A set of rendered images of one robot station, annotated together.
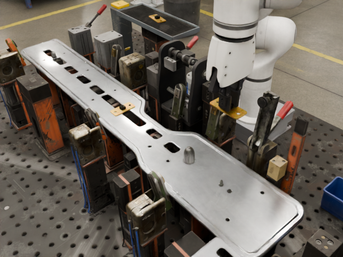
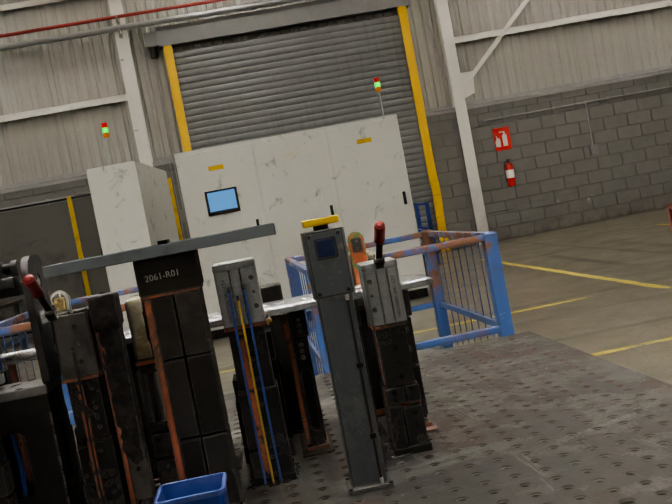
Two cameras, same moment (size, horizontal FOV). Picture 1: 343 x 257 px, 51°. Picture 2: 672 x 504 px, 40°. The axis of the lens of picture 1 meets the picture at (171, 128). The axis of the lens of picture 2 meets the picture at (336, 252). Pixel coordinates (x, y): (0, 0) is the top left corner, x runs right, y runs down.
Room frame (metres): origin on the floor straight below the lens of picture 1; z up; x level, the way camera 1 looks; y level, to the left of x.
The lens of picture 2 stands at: (2.49, -1.03, 1.18)
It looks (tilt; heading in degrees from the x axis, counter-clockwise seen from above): 3 degrees down; 125
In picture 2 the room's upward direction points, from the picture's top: 11 degrees counter-clockwise
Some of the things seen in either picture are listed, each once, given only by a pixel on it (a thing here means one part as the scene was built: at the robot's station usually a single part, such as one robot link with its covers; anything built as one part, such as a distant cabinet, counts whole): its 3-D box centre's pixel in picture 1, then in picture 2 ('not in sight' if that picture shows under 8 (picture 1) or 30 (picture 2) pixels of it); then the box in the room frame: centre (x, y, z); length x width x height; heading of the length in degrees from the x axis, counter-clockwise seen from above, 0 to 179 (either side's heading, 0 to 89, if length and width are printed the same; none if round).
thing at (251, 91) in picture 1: (254, 93); not in sight; (1.27, -0.35, 0.88); 0.19 x 0.19 x 0.18
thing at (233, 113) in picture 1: (228, 106); not in sight; (0.66, -0.13, 1.25); 0.08 x 0.04 x 0.01; 39
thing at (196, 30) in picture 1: (155, 20); (164, 249); (1.41, 0.05, 1.16); 0.37 x 0.14 x 0.02; 39
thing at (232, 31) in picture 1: (236, 24); not in sight; (0.66, -0.13, 1.44); 0.09 x 0.08 x 0.03; 129
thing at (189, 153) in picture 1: (189, 155); not in sight; (0.76, -0.05, 1.02); 0.03 x 0.03 x 0.07
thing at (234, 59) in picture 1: (232, 54); not in sight; (0.66, -0.13, 1.38); 0.10 x 0.07 x 0.11; 129
